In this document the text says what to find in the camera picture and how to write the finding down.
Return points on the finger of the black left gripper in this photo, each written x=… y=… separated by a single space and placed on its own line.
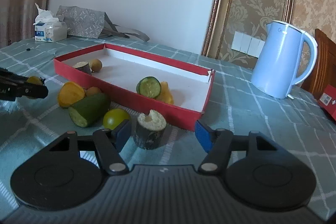
x=14 y=86

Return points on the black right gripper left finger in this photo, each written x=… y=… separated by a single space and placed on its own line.
x=71 y=170

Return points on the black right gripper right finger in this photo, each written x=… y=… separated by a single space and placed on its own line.
x=255 y=169

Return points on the orange yellow pepper piece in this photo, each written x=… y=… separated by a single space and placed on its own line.
x=70 y=93

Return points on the long green cucumber piece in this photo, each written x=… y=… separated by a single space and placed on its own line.
x=88 y=110

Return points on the green tomato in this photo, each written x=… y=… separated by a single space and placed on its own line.
x=114 y=117

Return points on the small orange round fruit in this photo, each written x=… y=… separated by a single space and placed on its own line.
x=92 y=91

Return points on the small brown longan fruit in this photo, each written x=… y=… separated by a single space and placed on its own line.
x=95 y=65

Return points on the green checked tablecloth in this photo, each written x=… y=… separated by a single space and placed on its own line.
x=298 y=124

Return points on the white tissue pack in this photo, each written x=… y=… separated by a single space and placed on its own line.
x=49 y=28

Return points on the grey patterned gift bag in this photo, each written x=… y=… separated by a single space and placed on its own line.
x=95 y=24

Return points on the red rectangular box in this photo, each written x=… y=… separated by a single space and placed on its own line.
x=327 y=101

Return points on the light blue electric kettle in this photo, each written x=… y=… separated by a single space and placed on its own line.
x=275 y=72

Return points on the red shallow tray box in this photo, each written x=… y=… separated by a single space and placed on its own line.
x=124 y=67

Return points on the wooden bed headboard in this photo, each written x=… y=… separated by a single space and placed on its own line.
x=324 y=70

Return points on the white wall switch panel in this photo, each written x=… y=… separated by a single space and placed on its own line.
x=247 y=44

